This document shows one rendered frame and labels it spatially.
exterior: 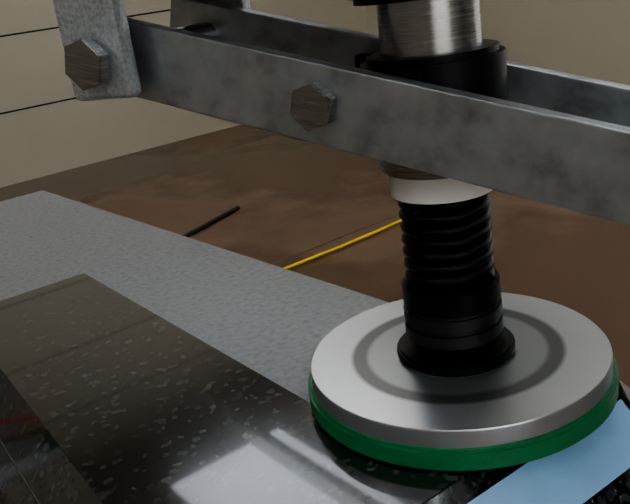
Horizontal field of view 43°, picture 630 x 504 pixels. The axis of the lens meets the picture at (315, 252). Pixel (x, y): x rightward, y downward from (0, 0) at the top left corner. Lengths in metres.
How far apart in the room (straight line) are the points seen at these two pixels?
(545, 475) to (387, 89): 0.26
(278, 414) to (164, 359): 0.15
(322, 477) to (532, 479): 0.13
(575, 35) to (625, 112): 5.63
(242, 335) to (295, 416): 0.16
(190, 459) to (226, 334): 0.19
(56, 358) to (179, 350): 0.12
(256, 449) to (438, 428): 0.13
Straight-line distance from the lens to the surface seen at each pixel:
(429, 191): 0.51
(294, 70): 0.50
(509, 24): 6.52
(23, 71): 6.00
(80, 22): 0.55
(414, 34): 0.49
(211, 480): 0.53
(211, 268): 0.90
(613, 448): 0.58
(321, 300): 0.76
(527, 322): 0.62
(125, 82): 0.54
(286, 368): 0.65
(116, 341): 0.76
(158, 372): 0.68
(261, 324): 0.73
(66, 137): 6.11
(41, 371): 0.74
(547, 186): 0.46
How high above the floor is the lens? 1.12
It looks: 19 degrees down
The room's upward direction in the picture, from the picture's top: 8 degrees counter-clockwise
